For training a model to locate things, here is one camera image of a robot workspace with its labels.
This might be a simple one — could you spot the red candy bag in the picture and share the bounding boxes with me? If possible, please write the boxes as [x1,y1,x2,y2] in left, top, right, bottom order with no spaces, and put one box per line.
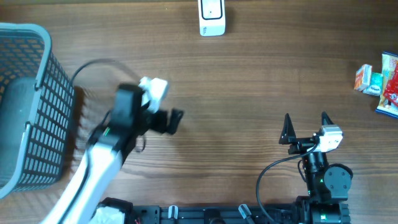
[383,67,398,106]

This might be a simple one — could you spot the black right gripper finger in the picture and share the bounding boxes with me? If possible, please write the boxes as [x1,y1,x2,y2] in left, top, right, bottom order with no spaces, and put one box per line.
[321,111,334,126]
[279,113,297,145]

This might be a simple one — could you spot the white barcode scanner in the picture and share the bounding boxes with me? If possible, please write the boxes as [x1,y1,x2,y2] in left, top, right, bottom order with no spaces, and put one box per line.
[198,0,226,37]

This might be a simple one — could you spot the grey plastic mesh basket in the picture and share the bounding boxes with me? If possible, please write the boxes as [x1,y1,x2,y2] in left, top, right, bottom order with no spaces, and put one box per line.
[1,22,75,198]

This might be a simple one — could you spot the orange tissue pack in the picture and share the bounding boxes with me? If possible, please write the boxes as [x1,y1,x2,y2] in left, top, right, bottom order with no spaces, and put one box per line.
[354,64,373,91]

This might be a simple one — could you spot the teal tissue pack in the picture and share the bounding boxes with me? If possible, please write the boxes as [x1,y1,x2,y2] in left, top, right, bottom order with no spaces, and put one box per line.
[363,72,383,96]

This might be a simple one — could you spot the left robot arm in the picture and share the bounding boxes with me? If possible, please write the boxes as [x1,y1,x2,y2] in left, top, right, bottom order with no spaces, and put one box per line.
[43,78,183,223]

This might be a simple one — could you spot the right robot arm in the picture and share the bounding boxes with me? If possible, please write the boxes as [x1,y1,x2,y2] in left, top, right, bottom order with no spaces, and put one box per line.
[279,112,353,223]

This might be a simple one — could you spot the yellow snack bag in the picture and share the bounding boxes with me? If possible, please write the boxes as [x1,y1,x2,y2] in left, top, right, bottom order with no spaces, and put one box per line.
[376,52,397,118]

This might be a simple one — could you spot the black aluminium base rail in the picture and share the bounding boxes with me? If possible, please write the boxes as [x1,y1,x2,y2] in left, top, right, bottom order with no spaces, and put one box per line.
[93,203,351,224]

